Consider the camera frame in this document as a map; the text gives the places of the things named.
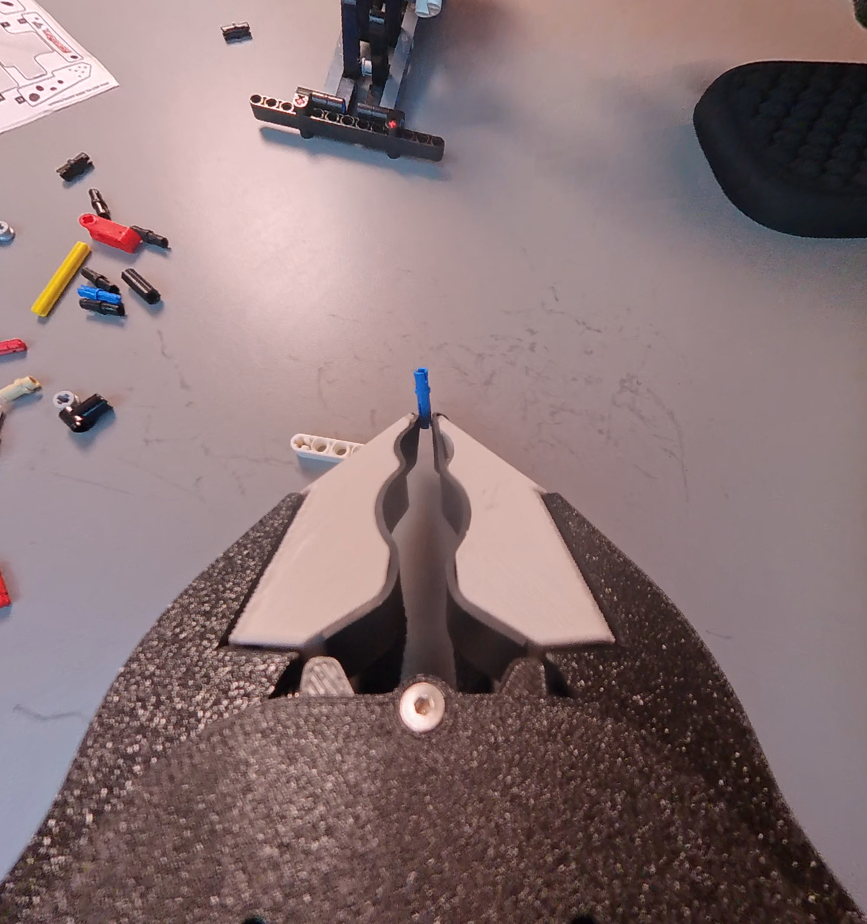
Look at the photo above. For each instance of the white sticker sheet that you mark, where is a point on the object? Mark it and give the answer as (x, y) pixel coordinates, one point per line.
(22, 65)

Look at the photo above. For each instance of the blue toy brick pin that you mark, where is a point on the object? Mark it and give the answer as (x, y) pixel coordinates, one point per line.
(422, 397)

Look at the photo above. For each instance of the white toy brick beam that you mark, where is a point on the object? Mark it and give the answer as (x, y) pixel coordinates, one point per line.
(325, 445)

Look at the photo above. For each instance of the pile of small toy brick parts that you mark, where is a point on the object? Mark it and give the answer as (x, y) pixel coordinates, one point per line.
(102, 231)

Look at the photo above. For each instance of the grey desk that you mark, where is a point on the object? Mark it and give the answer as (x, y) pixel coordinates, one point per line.
(665, 404)

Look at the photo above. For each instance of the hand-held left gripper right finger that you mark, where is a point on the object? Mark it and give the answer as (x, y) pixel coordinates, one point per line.
(528, 556)

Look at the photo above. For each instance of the tiny black toy brick pin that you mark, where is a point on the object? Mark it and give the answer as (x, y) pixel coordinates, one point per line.
(236, 31)

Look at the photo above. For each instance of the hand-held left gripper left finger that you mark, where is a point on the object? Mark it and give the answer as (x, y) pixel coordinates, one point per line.
(325, 556)

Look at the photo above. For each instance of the black wrist rest pad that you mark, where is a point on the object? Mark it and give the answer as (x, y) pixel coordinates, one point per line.
(809, 145)

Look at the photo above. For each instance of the black toy vehicle chassis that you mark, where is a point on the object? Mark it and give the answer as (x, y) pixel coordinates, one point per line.
(354, 101)

